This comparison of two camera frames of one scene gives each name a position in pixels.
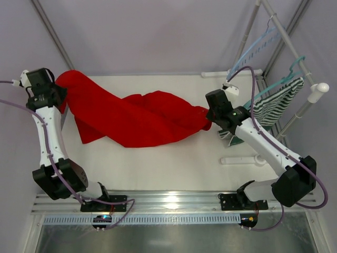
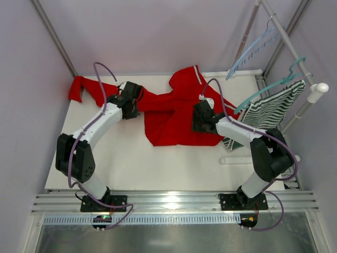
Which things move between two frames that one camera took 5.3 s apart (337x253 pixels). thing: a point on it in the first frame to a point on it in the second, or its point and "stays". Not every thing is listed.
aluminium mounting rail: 165,202 stays
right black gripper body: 211,114 to 198,124
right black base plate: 230,202 stays
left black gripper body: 58,93 to 132,112
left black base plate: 91,206 stays
